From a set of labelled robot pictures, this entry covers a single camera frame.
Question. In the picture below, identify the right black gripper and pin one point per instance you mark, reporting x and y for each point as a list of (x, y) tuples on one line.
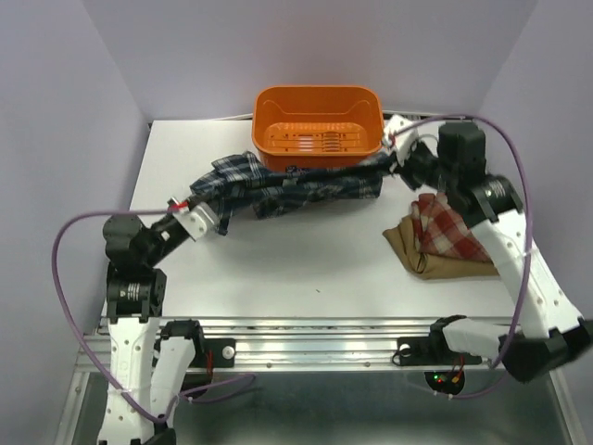
[(418, 147)]

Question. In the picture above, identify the navy plaid skirt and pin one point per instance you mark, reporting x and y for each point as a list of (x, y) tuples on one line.
[(241, 180)]

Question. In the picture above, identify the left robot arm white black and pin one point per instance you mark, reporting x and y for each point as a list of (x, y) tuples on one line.
[(148, 359)]

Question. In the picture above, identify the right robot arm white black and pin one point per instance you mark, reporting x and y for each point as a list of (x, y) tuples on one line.
[(547, 330)]

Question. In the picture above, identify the red plaid skirt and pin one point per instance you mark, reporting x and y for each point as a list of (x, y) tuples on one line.
[(439, 230)]

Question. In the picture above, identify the tan folded skirt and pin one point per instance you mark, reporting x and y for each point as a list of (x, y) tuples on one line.
[(428, 266)]

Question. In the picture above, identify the orange plastic basket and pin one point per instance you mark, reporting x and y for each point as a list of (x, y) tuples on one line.
[(316, 126)]

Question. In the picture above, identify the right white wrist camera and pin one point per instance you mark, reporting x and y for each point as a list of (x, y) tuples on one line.
[(398, 137)]

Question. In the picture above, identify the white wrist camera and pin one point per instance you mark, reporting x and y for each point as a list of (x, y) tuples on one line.
[(198, 221), (398, 137)]

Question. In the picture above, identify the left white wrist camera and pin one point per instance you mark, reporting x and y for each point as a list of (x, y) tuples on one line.
[(198, 221)]

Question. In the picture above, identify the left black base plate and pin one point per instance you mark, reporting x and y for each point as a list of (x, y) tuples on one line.
[(215, 353)]

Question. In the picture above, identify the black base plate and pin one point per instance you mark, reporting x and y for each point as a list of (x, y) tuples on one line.
[(422, 351), (215, 353)]

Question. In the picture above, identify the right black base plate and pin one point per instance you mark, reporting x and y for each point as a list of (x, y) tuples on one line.
[(422, 351)]

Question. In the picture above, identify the aluminium rail frame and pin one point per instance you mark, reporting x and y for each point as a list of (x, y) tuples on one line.
[(306, 344)]

